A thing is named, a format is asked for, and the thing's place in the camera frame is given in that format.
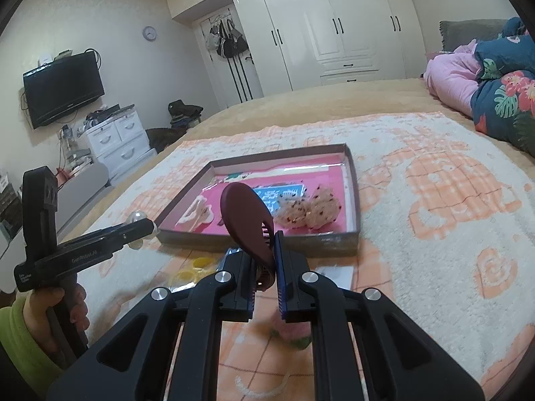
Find maroon hair claw clip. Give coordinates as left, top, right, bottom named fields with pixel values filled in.
left=220, top=182, right=277, bottom=291

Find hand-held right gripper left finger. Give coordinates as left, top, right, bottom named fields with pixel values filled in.
left=46, top=251, right=262, bottom=401

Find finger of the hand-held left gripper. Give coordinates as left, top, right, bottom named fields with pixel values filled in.
left=81, top=223, right=126, bottom=237
left=56, top=218, right=156, bottom=260

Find person's left forearm green sleeve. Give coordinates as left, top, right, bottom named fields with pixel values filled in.
left=0, top=296, right=63, bottom=387

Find speckled translucent scrunchie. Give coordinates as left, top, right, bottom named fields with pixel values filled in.
left=305, top=186, right=342, bottom=231
left=274, top=194, right=313, bottom=228

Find white earring card packet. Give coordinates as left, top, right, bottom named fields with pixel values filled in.
left=314, top=265, right=356, bottom=290

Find blue accessory card packet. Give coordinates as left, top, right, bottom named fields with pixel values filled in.
left=253, top=181, right=308, bottom=216

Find dark bag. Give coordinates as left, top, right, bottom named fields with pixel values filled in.
left=145, top=127, right=187, bottom=154

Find white drawer chest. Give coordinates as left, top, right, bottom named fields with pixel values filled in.
left=85, top=106, right=152, bottom=178

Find white door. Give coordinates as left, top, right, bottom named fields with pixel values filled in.
left=193, top=6, right=265, bottom=107

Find clear plastic ball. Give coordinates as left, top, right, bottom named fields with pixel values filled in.
left=124, top=212, right=158, bottom=251

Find grey headboard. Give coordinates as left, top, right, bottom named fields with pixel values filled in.
left=438, top=19, right=511, bottom=53

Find black wall television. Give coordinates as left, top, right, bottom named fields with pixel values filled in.
left=22, top=49, right=105, bottom=130

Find white glossy wardrobe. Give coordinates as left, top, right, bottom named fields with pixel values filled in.
left=166, top=0, right=428, bottom=93

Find person's left hand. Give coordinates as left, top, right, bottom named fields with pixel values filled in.
left=22, top=282, right=89, bottom=354

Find tan bed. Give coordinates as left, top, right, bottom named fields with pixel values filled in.
left=106, top=76, right=535, bottom=176

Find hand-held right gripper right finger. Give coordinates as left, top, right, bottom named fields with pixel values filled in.
left=274, top=231, right=481, bottom=401

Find shallow pink cardboard box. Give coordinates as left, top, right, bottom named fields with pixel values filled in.
left=154, top=143, right=361, bottom=258

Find white hair claw clip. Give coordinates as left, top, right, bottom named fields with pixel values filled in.
left=178, top=195, right=215, bottom=230

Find pink quilt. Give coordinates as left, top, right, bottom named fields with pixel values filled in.
left=421, top=38, right=491, bottom=118

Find dark clothes pile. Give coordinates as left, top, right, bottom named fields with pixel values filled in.
left=168, top=99, right=205, bottom=129

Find hanging bags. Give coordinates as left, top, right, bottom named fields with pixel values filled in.
left=206, top=17, right=248, bottom=59

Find pink fluffy scrunchie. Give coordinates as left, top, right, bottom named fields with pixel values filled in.
left=270, top=313, right=313, bottom=349

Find clutter on drawer chest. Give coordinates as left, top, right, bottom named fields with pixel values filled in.
left=85, top=104, right=135, bottom=129

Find peach and white printed blanket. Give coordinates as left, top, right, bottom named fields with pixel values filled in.
left=77, top=111, right=535, bottom=401

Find yellow hair accessories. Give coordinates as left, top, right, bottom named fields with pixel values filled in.
left=169, top=256, right=216, bottom=289

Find dark floral quilt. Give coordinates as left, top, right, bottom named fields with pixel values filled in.
left=469, top=17, right=535, bottom=158

